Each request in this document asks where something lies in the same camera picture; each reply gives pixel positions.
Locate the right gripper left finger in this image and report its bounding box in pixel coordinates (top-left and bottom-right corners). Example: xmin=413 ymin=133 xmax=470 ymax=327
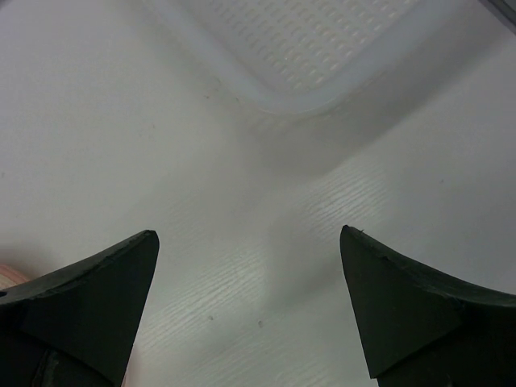
xmin=1 ymin=231 xmax=160 ymax=386

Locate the white plastic basket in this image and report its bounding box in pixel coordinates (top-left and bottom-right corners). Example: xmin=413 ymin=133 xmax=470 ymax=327
xmin=150 ymin=0 xmax=464 ymax=115

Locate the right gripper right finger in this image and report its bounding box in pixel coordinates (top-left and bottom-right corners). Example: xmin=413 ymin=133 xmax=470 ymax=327
xmin=340 ymin=226 xmax=515 ymax=386

